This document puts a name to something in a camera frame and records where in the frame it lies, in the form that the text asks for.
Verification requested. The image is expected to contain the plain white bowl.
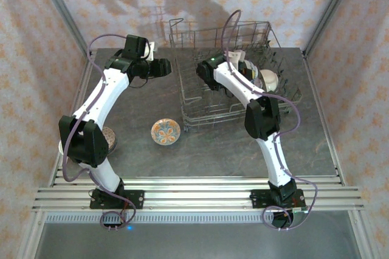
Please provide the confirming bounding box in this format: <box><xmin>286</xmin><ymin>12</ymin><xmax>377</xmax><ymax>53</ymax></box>
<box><xmin>257</xmin><ymin>69</ymin><xmax>280</xmax><ymax>92</ymax></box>

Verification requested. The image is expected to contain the aluminium mounting rail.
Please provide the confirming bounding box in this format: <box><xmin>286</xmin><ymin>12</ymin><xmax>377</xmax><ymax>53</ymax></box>
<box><xmin>32</xmin><ymin>176</ymin><xmax>365</xmax><ymax>213</ymax></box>

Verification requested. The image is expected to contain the slotted grey cable duct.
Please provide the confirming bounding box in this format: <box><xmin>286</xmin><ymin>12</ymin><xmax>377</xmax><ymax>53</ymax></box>
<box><xmin>44</xmin><ymin>213</ymin><xmax>276</xmax><ymax>224</ymax></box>

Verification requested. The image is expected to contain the grey metal panel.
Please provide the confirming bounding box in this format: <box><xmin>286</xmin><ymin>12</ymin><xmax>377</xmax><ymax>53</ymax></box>
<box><xmin>33</xmin><ymin>221</ymin><xmax>362</xmax><ymax>259</ymax></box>

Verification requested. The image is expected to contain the orange floral pattern bowl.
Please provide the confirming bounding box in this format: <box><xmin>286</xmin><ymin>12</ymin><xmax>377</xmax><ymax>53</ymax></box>
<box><xmin>150</xmin><ymin>118</ymin><xmax>181</xmax><ymax>146</ymax></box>

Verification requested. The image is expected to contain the brown lattice pattern bowl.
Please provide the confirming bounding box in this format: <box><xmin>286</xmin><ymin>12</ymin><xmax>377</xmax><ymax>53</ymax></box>
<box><xmin>102</xmin><ymin>126</ymin><xmax>117</xmax><ymax>150</ymax></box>

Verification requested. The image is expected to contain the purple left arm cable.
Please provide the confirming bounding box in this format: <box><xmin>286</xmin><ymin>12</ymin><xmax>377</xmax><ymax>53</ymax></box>
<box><xmin>60</xmin><ymin>34</ymin><xmax>138</xmax><ymax>232</ymax></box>

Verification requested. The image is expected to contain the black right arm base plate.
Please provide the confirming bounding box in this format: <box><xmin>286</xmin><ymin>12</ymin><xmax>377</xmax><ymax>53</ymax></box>
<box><xmin>249</xmin><ymin>188</ymin><xmax>306</xmax><ymax>210</ymax></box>

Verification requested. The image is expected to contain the grey wire dish rack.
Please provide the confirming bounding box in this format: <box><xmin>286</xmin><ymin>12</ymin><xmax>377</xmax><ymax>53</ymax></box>
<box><xmin>168</xmin><ymin>18</ymin><xmax>302</xmax><ymax>134</ymax></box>

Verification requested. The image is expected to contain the aluminium frame post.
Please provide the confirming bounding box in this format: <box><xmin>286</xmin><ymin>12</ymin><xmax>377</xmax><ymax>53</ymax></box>
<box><xmin>32</xmin><ymin>0</ymin><xmax>94</xmax><ymax>58</ymax></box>
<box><xmin>303</xmin><ymin>0</ymin><xmax>361</xmax><ymax>58</ymax></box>

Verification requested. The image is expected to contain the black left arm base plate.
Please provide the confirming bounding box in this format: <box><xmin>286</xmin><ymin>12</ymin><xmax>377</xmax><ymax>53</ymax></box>
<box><xmin>89</xmin><ymin>189</ymin><xmax>145</xmax><ymax>210</ymax></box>

